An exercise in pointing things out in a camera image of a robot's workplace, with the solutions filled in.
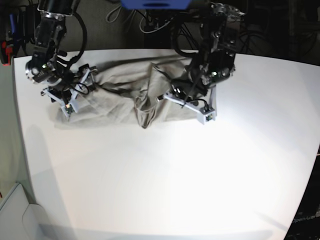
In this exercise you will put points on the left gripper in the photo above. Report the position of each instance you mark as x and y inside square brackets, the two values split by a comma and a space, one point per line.
[190, 96]

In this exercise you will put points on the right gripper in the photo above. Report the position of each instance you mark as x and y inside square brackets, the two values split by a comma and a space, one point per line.
[80, 84]

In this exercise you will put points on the beige t-shirt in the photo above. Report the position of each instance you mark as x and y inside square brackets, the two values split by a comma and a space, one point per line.
[126, 92]

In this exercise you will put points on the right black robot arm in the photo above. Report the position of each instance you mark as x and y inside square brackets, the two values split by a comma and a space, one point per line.
[48, 66]

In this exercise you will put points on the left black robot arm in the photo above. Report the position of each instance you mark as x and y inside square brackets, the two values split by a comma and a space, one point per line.
[204, 41]

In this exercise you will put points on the blue box overhead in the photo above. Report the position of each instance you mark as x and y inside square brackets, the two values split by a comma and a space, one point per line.
[155, 4]

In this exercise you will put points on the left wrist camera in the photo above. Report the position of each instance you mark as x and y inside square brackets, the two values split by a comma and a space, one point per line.
[206, 116]

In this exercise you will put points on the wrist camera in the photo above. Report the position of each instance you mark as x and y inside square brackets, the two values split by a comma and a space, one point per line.
[70, 108]
[206, 116]

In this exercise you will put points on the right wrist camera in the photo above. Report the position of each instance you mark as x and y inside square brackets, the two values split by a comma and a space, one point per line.
[70, 108]

